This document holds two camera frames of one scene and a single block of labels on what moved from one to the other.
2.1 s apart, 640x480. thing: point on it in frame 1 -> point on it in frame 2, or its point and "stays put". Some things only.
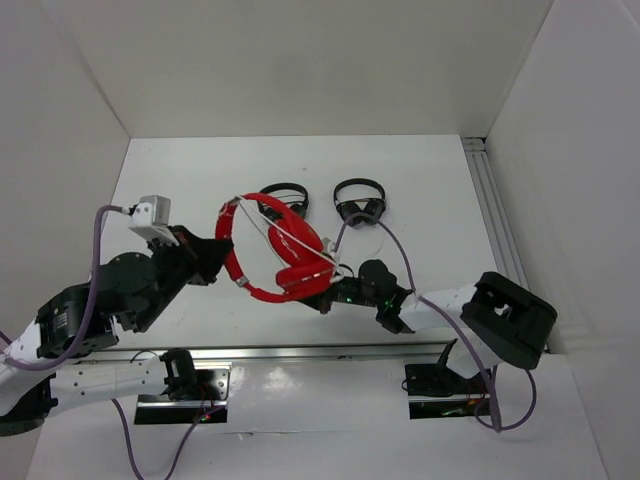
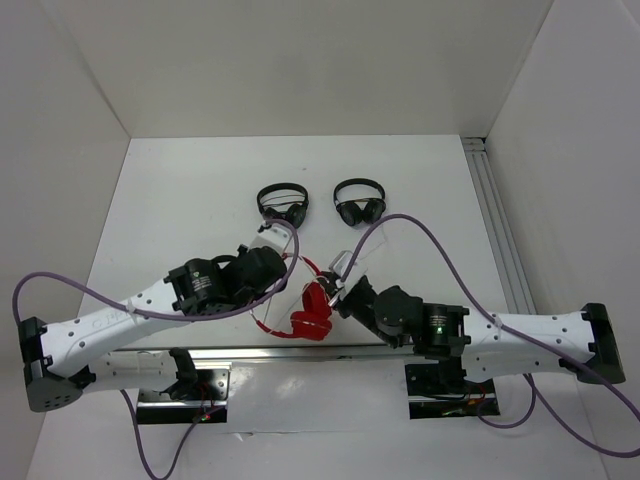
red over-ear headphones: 309,268 -> 314,321
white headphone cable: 302,241 -> 303,261
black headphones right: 347,208 stays put
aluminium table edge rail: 412,351 stays put
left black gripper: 208,254 -> 242,250
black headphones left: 272,212 stays put
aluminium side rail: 500,230 stays put
